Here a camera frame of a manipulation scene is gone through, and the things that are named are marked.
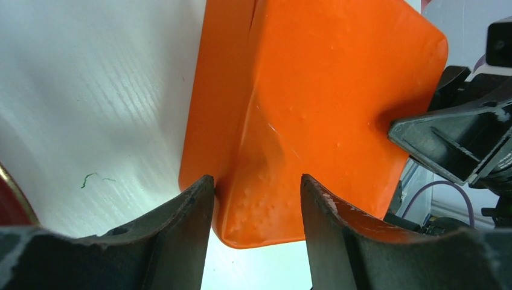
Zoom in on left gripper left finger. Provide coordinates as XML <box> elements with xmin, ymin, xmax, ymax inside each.
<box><xmin>1</xmin><ymin>175</ymin><xmax>214</xmax><ymax>289</ymax></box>

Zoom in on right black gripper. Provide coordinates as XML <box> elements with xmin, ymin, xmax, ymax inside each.
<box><xmin>388</xmin><ymin>93</ymin><xmax>511</xmax><ymax>196</ymax></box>

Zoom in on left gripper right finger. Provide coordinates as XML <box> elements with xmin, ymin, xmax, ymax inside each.
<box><xmin>300</xmin><ymin>174</ymin><xmax>511</xmax><ymax>289</ymax></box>

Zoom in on orange box lid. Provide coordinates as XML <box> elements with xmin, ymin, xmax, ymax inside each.
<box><xmin>179</xmin><ymin>1</ymin><xmax>449</xmax><ymax>249</ymax></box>

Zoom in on round dark red plate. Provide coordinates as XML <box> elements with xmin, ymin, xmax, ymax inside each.
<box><xmin>1</xmin><ymin>164</ymin><xmax>40</xmax><ymax>227</ymax></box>

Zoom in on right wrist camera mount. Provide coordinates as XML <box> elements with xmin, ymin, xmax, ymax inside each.
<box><xmin>470</xmin><ymin>16</ymin><xmax>511</xmax><ymax>79</ymax></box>

